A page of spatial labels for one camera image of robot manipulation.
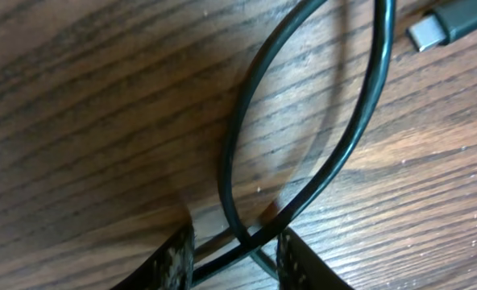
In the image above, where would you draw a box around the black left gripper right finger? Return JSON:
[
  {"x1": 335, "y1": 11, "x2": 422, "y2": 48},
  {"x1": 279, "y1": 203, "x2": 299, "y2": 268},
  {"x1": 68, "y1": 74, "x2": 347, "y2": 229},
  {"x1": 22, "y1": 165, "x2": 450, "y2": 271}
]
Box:
[{"x1": 276, "y1": 228, "x2": 352, "y2": 290}]

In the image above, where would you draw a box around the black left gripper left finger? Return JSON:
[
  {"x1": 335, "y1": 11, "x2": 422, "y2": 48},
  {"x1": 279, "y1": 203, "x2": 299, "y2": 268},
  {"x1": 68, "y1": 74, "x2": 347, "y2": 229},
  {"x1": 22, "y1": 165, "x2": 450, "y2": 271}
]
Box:
[{"x1": 111, "y1": 225, "x2": 194, "y2": 290}]

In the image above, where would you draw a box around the thick black USB cable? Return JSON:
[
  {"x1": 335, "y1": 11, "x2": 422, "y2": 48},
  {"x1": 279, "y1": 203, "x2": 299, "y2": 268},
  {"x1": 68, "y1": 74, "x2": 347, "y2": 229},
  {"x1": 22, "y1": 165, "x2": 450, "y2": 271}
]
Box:
[{"x1": 189, "y1": 0, "x2": 477, "y2": 288}]

